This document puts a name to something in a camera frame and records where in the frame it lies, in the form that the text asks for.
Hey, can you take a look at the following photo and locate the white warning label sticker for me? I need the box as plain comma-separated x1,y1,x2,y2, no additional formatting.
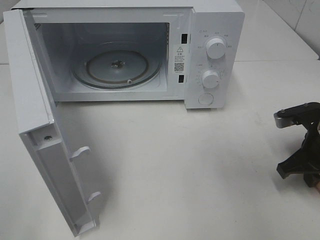
172,44,187,74

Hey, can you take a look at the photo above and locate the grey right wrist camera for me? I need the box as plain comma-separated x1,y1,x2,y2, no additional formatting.
273,102,320,129

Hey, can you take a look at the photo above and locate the white microwave oven body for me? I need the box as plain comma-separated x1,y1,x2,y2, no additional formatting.
10,0,245,109

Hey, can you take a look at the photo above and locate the round white door button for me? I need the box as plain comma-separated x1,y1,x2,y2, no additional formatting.
198,93,214,106

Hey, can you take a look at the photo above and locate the white microwave door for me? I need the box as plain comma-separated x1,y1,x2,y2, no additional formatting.
3,9,97,236

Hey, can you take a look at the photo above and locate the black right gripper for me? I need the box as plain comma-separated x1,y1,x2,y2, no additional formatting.
276,121,320,179

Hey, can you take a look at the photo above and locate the white dial knob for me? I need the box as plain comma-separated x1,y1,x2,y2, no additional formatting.
205,36,227,60
201,70,220,89

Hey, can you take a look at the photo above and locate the white lower dial knob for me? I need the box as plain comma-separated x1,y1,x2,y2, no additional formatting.
201,70,220,89

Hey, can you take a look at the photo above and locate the white upper dial knob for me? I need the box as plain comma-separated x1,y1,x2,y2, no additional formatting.
205,36,227,60

